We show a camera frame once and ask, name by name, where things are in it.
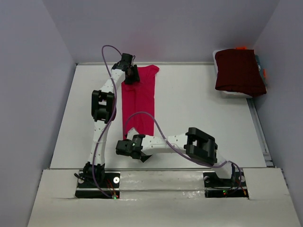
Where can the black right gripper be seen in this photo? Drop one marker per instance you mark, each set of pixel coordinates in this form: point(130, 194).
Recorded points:
point(145, 157)

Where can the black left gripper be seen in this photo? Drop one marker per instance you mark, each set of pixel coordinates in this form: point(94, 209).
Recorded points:
point(135, 78)

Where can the pink t-shirt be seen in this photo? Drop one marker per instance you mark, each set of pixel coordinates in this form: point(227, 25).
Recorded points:
point(139, 97)

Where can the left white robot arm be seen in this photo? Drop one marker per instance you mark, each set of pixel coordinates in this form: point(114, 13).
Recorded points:
point(103, 112)

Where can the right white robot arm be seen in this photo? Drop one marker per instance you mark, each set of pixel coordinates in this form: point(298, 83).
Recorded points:
point(195, 145)

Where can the orange object behind stack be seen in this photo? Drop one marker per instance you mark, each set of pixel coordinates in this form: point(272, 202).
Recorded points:
point(241, 48)

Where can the teal orange item beside stack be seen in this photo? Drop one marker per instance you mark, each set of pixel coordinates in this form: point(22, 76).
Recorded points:
point(261, 70)

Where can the dark red folded t-shirt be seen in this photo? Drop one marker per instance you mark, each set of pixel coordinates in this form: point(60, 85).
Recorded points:
point(239, 71)

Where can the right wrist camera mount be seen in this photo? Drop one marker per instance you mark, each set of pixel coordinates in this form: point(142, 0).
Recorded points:
point(131, 133)

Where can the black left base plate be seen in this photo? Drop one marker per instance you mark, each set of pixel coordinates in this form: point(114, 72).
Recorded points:
point(108, 189)

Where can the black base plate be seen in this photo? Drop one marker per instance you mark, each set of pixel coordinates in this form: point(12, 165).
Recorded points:
point(225, 188)
point(108, 189)

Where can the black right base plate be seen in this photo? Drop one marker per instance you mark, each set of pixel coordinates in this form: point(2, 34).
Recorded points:
point(225, 188)

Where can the metal rail right side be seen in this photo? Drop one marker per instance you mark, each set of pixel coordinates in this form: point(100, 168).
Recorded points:
point(260, 133)

